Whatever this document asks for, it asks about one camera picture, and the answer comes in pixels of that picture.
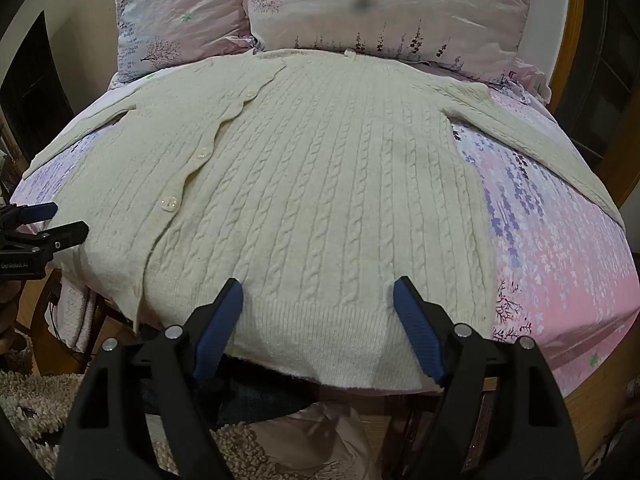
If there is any cream cable-knit cardigan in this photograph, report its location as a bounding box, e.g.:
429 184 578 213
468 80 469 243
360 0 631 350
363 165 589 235
22 49 626 392

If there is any small pink floral pillow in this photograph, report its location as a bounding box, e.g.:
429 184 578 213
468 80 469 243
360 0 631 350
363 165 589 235
114 0 256 83

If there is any pink satin cloth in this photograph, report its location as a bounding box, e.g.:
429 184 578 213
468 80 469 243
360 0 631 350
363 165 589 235
245 402 381 480

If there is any shaggy beige rug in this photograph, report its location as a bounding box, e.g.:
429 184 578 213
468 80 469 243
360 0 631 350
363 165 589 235
0 370 311 480

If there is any white knit blanket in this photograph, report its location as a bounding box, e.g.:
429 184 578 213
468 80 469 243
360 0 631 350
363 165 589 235
54 272 108 353

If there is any black cable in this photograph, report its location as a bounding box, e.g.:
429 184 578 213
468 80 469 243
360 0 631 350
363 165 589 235
47 282 91 361

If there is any wooden bed frame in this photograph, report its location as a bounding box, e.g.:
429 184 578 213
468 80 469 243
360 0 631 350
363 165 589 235
15 265 640 480

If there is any dark furniture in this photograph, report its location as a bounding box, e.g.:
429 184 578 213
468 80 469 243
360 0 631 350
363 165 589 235
0 10 76 146

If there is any large pink floral pillow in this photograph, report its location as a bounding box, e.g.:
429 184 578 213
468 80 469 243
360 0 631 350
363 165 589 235
247 0 551 106

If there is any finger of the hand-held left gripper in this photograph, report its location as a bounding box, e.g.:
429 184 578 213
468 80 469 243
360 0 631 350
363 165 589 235
0 202 59 234
0 221 90 256

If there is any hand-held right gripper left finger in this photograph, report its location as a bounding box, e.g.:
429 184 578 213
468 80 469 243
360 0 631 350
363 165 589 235
55 278 246 480

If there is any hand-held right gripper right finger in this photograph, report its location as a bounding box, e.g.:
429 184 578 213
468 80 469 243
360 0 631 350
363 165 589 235
392 276 583 480

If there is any pink floral bed sheet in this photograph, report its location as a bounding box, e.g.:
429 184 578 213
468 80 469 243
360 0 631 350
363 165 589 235
10 55 640 398

